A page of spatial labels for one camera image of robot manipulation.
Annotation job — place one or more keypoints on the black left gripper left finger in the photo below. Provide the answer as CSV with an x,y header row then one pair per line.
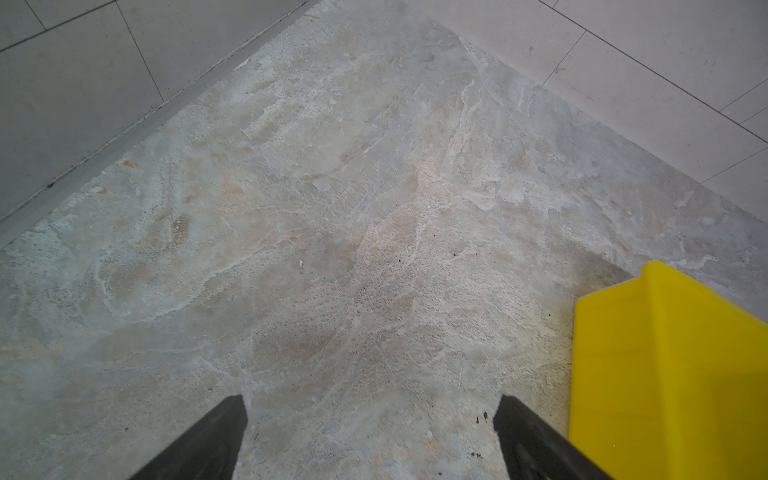
x,y
207,450

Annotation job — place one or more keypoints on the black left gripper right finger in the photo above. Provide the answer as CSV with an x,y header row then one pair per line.
x,y
532,449

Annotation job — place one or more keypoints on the yellow plastic bin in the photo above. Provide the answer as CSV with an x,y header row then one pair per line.
x,y
668,381

